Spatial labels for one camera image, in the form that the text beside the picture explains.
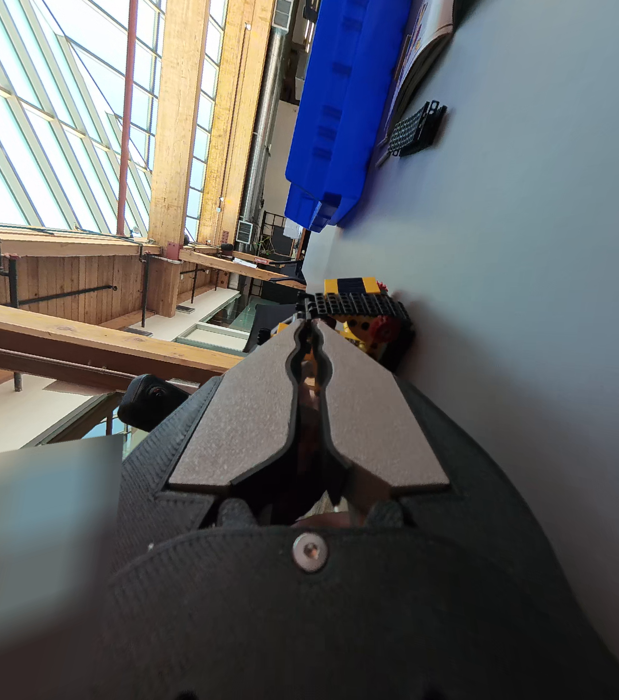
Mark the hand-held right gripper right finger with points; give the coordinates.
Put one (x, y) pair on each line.
(380, 426)

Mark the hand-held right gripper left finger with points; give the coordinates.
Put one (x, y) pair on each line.
(244, 421)

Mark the yellow black lego bulldozer model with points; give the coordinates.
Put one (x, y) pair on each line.
(358, 309)

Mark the black lego track piece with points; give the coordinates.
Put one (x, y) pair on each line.
(413, 128)

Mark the lego instruction booklet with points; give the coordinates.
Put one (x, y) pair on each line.
(424, 49)

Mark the long wooden beam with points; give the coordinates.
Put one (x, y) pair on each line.
(96, 339)

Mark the wide wooden column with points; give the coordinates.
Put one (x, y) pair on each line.
(183, 136)

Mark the red vertical pipe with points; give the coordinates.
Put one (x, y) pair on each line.
(126, 109)

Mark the narrow wooden column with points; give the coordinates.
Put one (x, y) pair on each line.
(235, 109)

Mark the blue plastic bin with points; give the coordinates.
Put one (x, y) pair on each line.
(342, 109)

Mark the grey metal duct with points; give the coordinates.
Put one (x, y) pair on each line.
(266, 136)

